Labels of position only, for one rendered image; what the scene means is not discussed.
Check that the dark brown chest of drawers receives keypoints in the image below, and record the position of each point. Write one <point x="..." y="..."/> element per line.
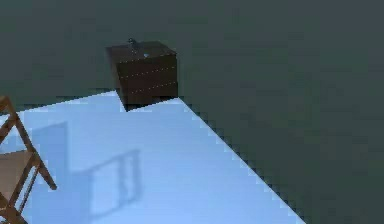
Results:
<point x="146" y="75"/>

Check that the brown wooden folding chair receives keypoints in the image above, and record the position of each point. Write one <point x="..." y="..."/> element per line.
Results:
<point x="15" y="166"/>

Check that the small pale blue object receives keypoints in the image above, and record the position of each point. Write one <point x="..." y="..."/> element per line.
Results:
<point x="146" y="55"/>

